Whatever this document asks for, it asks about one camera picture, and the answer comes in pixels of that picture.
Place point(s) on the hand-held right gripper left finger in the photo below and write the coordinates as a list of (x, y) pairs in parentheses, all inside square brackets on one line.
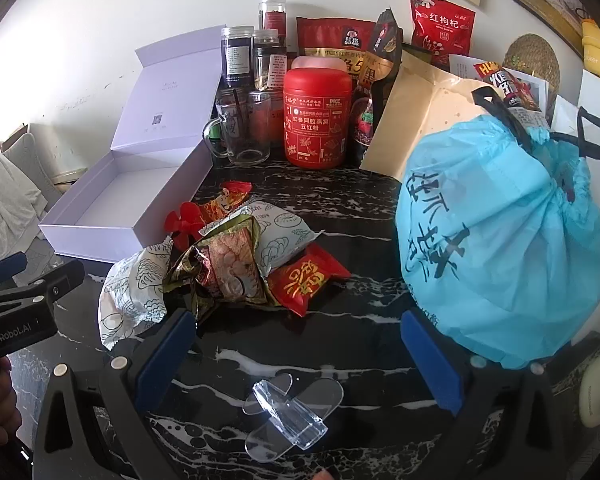
[(167, 355)]

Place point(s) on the red plastic fan toy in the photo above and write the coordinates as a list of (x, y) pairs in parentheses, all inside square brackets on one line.
[(185, 222)]

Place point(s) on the beige vented cover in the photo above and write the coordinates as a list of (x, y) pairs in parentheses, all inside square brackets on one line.
[(67, 180)]

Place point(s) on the purple jar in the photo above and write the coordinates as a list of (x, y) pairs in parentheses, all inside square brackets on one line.
[(237, 57)]

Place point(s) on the jar of pale slices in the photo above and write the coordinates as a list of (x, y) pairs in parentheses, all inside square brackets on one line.
[(269, 67)]

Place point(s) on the white paper bag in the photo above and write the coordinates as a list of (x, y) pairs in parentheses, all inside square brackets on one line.
[(595, 95)]

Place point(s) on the glass mug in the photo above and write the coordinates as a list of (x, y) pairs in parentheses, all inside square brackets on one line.
[(240, 135)]

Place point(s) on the clear acrylic stand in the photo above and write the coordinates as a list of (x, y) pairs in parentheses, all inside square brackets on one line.
[(290, 410)]

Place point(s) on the red candy packet gold print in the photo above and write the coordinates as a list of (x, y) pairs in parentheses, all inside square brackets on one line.
[(307, 280)]

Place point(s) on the dark red berry pouch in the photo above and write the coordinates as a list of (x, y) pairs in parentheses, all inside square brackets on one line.
[(370, 125)]

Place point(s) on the red goji berry packet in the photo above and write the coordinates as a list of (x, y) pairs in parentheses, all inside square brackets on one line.
[(440, 25)]

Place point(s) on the red oat pouch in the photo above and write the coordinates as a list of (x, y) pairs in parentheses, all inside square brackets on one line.
[(330, 35)]

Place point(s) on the white patterned snack packet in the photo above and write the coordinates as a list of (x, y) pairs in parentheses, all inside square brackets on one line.
[(280, 235), (130, 295)]

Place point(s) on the black red snack packet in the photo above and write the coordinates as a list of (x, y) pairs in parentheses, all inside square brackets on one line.
[(505, 85)]

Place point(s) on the green gold snack packet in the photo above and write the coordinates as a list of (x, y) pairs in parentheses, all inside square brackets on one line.
[(225, 265)]

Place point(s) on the round woven mat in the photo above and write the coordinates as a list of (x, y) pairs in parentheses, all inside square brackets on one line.
[(530, 55)]

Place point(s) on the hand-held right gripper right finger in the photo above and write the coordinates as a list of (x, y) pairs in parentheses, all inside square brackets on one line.
[(430, 360)]

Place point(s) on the red packet cartoon figure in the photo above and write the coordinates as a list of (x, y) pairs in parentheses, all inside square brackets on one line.
[(227, 199)]

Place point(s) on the kraft paper envelope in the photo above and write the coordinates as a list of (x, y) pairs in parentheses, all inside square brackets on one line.
[(430, 115)]

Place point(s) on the tall jar red contents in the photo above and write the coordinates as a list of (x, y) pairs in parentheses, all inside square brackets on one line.
[(272, 17)]

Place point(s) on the black gold oat pouch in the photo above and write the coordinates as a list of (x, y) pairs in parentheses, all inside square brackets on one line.
[(385, 55)]

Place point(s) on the red canister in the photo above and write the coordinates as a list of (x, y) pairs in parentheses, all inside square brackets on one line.
[(317, 125)]

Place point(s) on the light grey garment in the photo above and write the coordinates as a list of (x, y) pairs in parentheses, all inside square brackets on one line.
[(5, 190)]

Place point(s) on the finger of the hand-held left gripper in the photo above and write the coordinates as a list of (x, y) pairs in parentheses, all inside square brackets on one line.
[(5, 266), (55, 280)]

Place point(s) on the framed wall picture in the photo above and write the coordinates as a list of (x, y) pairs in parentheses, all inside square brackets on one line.
[(535, 0)]

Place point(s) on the grey chair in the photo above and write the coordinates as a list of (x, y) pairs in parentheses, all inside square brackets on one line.
[(27, 147)]

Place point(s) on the lavender gift box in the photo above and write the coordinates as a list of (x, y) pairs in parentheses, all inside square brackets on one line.
[(130, 180)]

